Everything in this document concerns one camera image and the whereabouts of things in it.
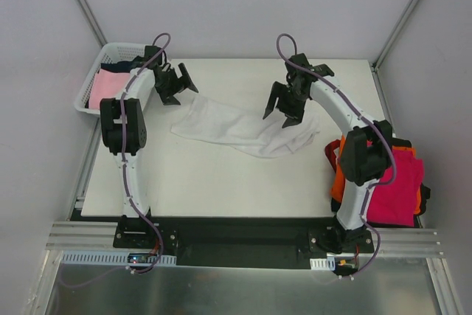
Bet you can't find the navy t shirt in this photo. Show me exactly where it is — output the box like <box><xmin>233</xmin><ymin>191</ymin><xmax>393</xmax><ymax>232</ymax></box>
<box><xmin>100</xmin><ymin>58</ymin><xmax>143</xmax><ymax>73</ymax></box>

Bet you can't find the black t shirt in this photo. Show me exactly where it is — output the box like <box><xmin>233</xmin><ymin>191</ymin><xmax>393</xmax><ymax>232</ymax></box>
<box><xmin>330</xmin><ymin>136</ymin><xmax>431</xmax><ymax>220</ymax></box>

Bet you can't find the red t shirt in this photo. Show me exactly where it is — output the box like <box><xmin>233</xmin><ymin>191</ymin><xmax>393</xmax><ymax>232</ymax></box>
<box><xmin>324</xmin><ymin>139</ymin><xmax>341</xmax><ymax>172</ymax></box>

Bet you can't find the right aluminium frame post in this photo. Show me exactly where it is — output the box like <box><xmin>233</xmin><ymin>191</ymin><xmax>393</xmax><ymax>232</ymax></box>
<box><xmin>371</xmin><ymin>0</ymin><xmax>422</xmax><ymax>72</ymax></box>

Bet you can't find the left white cable duct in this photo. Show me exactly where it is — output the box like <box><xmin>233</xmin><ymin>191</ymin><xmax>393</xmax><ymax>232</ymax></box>
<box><xmin>61</xmin><ymin>251</ymin><xmax>177</xmax><ymax>267</ymax></box>

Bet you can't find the left aluminium frame post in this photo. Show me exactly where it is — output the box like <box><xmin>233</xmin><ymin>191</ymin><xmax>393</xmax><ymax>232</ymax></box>
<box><xmin>75</xmin><ymin>0</ymin><xmax>108</xmax><ymax>47</ymax></box>

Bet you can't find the magenta t shirt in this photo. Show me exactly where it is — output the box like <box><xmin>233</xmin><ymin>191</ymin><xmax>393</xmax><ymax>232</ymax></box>
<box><xmin>336</xmin><ymin>145</ymin><xmax>425</xmax><ymax>228</ymax></box>

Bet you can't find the white t shirt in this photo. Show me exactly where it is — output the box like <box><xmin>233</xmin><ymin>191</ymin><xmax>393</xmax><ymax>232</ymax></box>
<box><xmin>171</xmin><ymin>95</ymin><xmax>320</xmax><ymax>159</ymax></box>

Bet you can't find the white cable duct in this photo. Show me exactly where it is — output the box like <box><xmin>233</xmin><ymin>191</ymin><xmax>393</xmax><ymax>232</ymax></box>
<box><xmin>61</xmin><ymin>251</ymin><xmax>177</xmax><ymax>267</ymax></box>
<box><xmin>310</xmin><ymin>257</ymin><xmax>336</xmax><ymax>271</ymax></box>

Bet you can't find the white plastic laundry basket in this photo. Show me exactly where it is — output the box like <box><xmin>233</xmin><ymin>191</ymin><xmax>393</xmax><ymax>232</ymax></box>
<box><xmin>74</xmin><ymin>42</ymin><xmax>145</xmax><ymax>117</ymax></box>

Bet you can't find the aluminium frame post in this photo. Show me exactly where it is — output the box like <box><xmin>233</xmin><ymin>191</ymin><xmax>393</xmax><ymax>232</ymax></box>
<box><xmin>75</xmin><ymin>0</ymin><xmax>108</xmax><ymax>47</ymax></box>
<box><xmin>371</xmin><ymin>0</ymin><xmax>422</xmax><ymax>72</ymax></box>

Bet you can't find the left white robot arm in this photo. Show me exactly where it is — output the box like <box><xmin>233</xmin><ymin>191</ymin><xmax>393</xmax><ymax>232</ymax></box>
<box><xmin>89</xmin><ymin>44</ymin><xmax>198</xmax><ymax>248</ymax></box>

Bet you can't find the aluminium rail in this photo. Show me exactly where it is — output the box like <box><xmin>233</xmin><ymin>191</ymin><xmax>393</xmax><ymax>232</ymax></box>
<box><xmin>45</xmin><ymin>221</ymin><xmax>445</xmax><ymax>258</ymax></box>

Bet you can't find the right white cable duct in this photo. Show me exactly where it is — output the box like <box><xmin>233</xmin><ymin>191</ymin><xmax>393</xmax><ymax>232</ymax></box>
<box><xmin>310</xmin><ymin>257</ymin><xmax>336</xmax><ymax>271</ymax></box>

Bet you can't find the pink t shirt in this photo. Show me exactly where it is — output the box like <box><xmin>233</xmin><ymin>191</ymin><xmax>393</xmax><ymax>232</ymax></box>
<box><xmin>88</xmin><ymin>69</ymin><xmax>130</xmax><ymax>110</ymax></box>

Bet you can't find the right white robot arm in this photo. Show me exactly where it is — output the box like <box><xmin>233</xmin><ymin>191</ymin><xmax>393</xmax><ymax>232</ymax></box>
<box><xmin>264</xmin><ymin>53</ymin><xmax>395</xmax><ymax>254</ymax></box>

